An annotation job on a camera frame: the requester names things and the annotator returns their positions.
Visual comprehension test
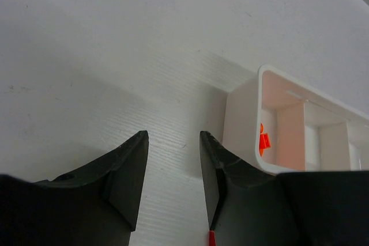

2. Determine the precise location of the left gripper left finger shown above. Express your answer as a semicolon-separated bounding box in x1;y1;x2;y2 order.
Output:
1;131;149;245

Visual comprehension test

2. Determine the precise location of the white three-compartment tray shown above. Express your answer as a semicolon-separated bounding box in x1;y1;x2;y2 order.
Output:
223;65;368;174

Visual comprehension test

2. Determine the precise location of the orange round lego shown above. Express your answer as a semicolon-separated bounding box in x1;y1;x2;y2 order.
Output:
259;123;271;157

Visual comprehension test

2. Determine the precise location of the small red lego brick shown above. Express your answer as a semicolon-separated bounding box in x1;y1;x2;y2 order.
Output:
208;230;216;246

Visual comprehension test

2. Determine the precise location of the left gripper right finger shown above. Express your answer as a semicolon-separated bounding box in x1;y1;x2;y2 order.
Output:
199;131;368;245

